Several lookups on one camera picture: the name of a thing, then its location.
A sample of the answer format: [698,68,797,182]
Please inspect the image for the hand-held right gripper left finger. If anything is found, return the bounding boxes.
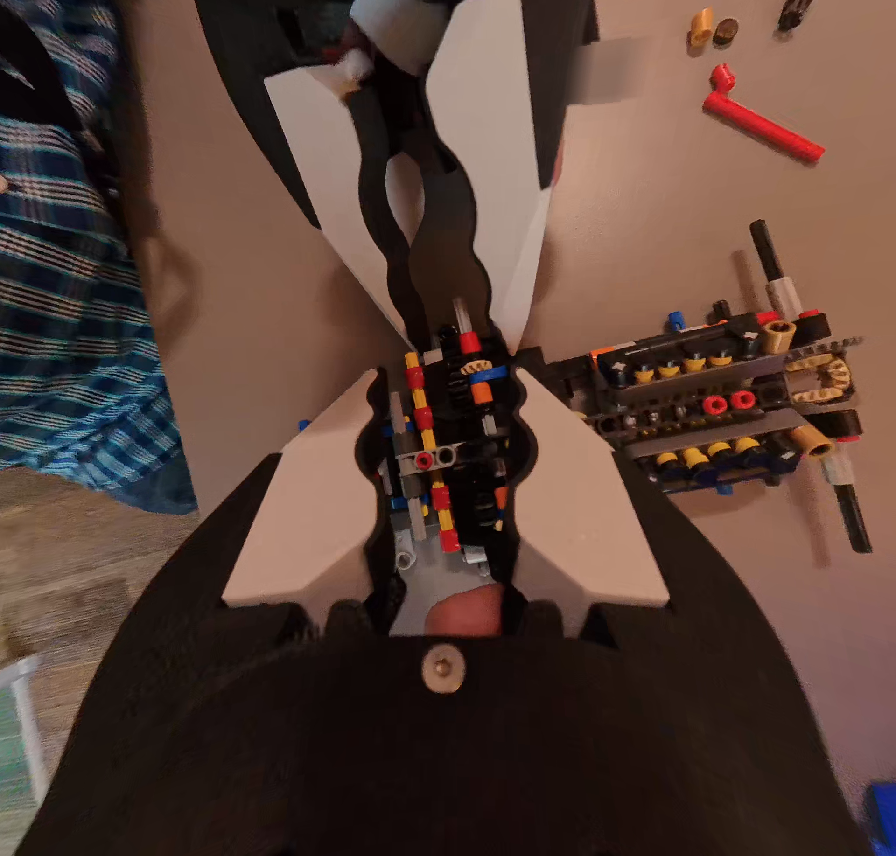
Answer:
[221,366,407,636]

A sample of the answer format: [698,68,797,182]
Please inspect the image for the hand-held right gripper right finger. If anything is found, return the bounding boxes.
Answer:
[490,366,672,639]

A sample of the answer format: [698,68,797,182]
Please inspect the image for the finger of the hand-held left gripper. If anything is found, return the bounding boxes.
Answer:
[263,64,431,355]
[409,0,554,353]

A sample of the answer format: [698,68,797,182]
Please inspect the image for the black lego technic chassis model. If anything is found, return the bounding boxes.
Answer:
[297,219,875,577]

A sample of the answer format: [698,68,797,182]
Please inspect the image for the red lego axle with connector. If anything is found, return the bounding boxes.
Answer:
[702,63,827,166]

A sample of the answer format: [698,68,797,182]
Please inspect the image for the dark lego connector piece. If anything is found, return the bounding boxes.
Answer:
[777,0,826,33]

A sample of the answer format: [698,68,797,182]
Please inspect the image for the blue jeans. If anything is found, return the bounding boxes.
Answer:
[98,443,200,517]

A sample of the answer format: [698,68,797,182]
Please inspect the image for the blue plaid shirt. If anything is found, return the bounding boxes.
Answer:
[0,0,186,500]

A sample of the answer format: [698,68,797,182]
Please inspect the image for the pale plastic box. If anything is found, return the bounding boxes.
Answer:
[0,653,44,801]

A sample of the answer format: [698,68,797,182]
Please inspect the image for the blue storage bin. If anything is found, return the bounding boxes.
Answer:
[864,782,896,856]

